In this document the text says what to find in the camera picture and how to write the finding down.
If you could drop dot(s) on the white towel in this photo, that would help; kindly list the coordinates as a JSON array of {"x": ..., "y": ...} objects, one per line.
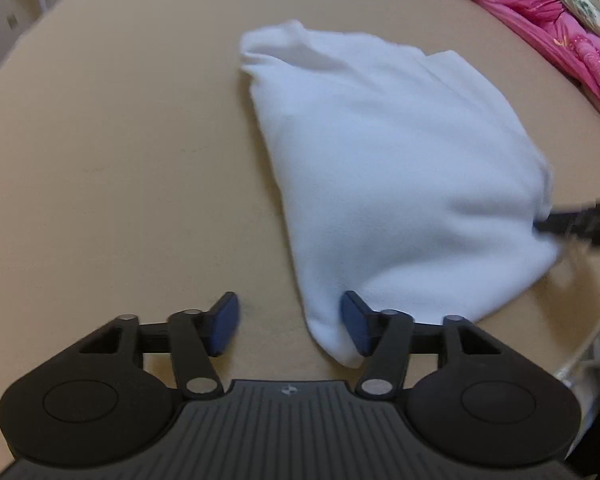
[{"x": 390, "y": 160}]

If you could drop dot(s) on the pink patterned blanket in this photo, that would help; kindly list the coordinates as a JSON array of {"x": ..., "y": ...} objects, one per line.
[{"x": 545, "y": 15}]

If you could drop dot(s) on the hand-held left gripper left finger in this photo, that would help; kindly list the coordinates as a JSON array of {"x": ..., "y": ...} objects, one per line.
[{"x": 225, "y": 324}]

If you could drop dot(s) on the beige mat with cream trim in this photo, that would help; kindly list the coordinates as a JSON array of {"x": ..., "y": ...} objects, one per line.
[{"x": 130, "y": 160}]

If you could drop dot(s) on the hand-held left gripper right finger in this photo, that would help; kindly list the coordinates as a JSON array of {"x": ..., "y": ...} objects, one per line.
[{"x": 355, "y": 326}]

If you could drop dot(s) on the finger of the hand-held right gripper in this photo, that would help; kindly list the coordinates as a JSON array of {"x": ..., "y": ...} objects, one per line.
[{"x": 580, "y": 222}]

